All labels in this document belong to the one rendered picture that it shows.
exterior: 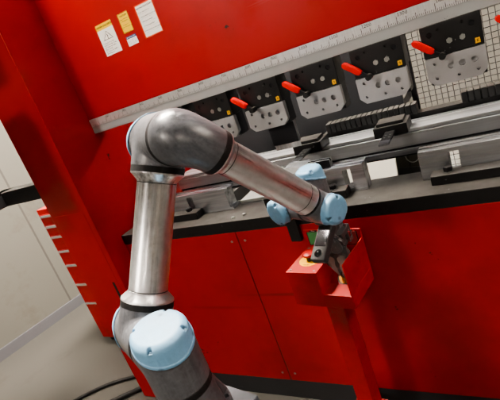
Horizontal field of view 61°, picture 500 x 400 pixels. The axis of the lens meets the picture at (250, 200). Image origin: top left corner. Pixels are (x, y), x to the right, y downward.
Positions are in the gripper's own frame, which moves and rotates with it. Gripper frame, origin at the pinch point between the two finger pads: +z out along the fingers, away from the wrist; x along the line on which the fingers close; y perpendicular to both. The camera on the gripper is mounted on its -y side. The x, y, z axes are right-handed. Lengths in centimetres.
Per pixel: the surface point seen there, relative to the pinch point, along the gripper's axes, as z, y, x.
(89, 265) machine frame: -7, -9, 120
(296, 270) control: -5.2, -4.8, 11.8
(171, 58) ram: -74, 28, 55
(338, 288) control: 2.4, -3.2, 0.9
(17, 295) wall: 38, 7, 285
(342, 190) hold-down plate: -15.1, 25.5, 5.2
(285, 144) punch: -33, 32, 25
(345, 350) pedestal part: 28.0, -3.9, 6.3
